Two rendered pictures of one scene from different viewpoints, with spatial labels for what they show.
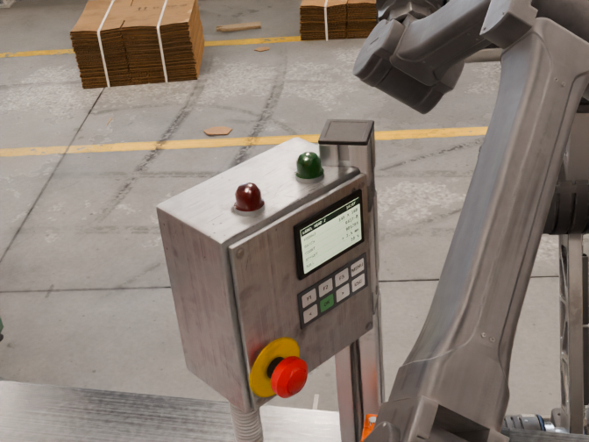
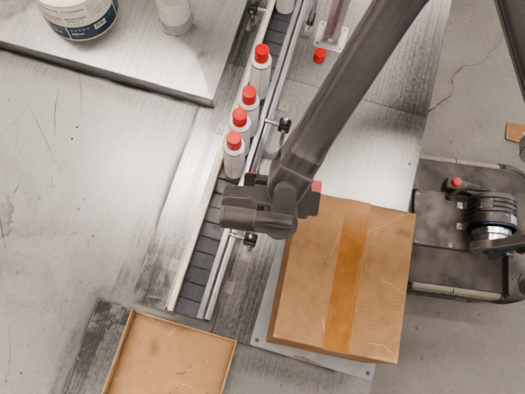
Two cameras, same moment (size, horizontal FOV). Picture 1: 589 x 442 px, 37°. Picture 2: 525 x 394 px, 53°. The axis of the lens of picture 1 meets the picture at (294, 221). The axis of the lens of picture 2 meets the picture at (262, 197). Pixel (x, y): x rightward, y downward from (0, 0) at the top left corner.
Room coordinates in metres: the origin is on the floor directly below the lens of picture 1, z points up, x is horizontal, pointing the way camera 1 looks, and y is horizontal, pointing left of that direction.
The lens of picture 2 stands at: (0.48, -0.95, 2.13)
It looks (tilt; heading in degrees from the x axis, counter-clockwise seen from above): 73 degrees down; 83
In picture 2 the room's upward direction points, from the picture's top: 9 degrees clockwise
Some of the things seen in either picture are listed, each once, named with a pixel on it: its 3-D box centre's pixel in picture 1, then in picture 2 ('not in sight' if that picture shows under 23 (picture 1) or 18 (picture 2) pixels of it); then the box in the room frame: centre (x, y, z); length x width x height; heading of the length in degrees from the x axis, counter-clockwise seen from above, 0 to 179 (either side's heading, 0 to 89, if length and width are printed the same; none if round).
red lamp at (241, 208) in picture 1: (248, 196); not in sight; (0.65, 0.04, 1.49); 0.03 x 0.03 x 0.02
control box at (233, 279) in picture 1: (274, 272); not in sight; (0.69, 0.02, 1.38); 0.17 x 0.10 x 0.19; 130
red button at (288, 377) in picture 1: (286, 374); not in sight; (0.60, 0.02, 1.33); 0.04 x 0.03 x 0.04; 130
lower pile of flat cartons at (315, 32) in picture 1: (357, 5); not in sight; (5.16, -0.49, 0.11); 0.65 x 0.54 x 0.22; 80
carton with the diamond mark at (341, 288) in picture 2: not in sight; (335, 282); (0.69, -0.79, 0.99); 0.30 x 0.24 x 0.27; 79
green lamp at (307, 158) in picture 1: (308, 165); not in sight; (0.69, -0.02, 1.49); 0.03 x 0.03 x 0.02
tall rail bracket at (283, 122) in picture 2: not in sight; (274, 130); (0.56, -0.39, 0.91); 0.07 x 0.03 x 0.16; 165
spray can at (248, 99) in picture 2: not in sight; (248, 112); (0.49, -0.38, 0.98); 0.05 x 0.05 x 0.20
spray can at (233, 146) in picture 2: not in sight; (233, 155); (0.46, -0.49, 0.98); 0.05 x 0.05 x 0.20
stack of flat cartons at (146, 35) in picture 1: (140, 39); not in sight; (4.80, 0.75, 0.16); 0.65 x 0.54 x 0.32; 88
